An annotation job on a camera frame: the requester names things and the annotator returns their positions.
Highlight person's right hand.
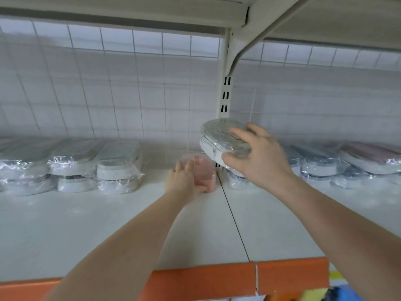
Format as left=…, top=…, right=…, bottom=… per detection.
left=221, top=122, right=295, bottom=197

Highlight person's left hand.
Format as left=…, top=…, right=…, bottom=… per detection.
left=164, top=158, right=208, bottom=204

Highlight salmon textured plastic box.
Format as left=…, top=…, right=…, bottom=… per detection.
left=177, top=153, right=218, bottom=193

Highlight clear lid white plastic box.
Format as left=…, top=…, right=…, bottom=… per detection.
left=199, top=117, right=254, bottom=179

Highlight orange metal store shelving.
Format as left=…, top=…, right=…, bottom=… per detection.
left=0, top=0, right=401, bottom=301

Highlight stacks of clear-lid soap dishes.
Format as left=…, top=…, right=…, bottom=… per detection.
left=0, top=138, right=146, bottom=197

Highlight person's right forearm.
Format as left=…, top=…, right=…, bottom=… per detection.
left=272, top=175, right=401, bottom=301

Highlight person's left forearm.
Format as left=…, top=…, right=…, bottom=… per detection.
left=44, top=191, right=189, bottom=301

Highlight blue printed package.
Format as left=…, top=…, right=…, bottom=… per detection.
left=322, top=285, right=364, bottom=301

